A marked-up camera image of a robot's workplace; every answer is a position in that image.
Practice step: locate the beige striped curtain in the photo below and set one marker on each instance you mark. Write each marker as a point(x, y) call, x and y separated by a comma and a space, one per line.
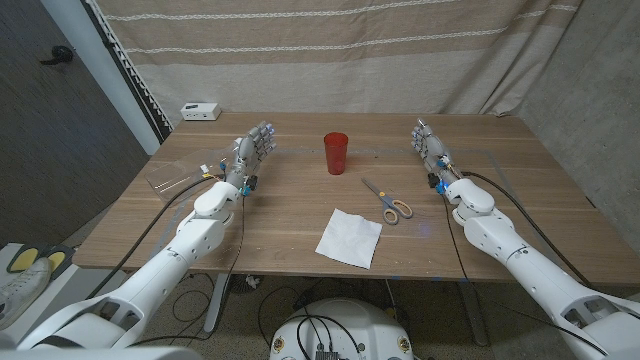
point(325, 65)

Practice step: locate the white sneaker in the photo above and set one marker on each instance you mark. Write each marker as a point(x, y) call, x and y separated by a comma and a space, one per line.
point(22, 290)

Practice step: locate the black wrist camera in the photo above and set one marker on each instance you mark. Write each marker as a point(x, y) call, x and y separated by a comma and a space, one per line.
point(433, 180)
point(253, 183)

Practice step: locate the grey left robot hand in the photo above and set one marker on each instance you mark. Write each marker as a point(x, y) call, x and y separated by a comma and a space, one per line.
point(245, 152)

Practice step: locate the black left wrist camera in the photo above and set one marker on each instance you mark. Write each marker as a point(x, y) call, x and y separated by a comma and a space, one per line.
point(253, 183)

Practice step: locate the white power box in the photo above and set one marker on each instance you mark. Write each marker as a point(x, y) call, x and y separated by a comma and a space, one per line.
point(201, 111)

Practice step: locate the white tissue sheet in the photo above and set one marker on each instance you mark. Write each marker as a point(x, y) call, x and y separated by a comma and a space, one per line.
point(350, 239)

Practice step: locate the grey table leg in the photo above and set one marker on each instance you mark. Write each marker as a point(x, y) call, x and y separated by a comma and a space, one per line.
point(474, 315)

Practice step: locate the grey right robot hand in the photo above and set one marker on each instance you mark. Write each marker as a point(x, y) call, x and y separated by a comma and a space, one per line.
point(434, 150)

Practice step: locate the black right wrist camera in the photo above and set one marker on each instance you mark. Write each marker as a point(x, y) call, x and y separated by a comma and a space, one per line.
point(433, 180)

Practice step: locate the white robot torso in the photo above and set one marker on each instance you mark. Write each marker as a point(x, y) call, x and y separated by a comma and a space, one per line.
point(100, 355)

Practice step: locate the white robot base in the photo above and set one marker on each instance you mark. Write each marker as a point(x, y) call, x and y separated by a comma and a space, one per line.
point(345, 330)

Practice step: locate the red plastic cup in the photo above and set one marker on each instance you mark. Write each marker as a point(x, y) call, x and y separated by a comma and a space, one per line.
point(336, 155)

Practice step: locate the clear plastic bottle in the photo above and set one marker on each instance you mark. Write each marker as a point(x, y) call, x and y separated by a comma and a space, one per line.
point(185, 172)

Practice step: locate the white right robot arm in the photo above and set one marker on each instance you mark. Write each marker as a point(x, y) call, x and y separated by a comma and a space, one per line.
point(530, 270)

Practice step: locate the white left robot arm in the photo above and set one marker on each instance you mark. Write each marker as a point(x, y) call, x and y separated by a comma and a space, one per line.
point(160, 270)

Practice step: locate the dark wooden door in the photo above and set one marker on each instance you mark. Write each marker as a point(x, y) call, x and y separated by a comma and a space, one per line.
point(50, 150)

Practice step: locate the white table leg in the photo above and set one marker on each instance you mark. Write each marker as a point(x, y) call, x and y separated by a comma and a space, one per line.
point(217, 305)

